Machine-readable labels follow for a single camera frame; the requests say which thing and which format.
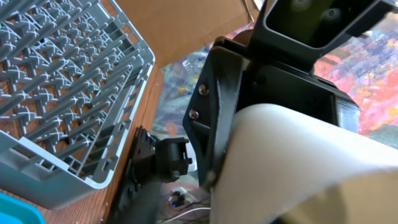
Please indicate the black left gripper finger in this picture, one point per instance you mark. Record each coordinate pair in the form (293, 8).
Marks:
(136, 171)

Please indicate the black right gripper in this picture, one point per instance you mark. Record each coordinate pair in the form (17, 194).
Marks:
(233, 78)

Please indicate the white cup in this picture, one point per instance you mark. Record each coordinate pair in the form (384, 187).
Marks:
(282, 165)

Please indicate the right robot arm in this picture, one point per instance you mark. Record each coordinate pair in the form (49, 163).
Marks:
(299, 32)

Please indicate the grey dishwasher rack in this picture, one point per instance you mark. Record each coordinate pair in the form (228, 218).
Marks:
(72, 76)

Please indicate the black table clamp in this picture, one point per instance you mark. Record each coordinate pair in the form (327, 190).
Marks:
(170, 160)

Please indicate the teal serving tray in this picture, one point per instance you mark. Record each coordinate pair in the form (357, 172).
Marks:
(14, 211)

